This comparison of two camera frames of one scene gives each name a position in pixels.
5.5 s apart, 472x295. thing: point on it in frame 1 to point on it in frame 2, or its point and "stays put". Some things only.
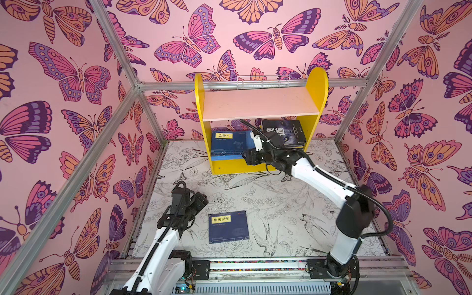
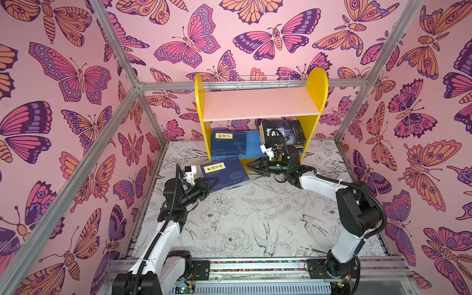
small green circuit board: (184, 289) stays put
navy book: (228, 227) to (230, 172)
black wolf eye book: (292, 131) stays put
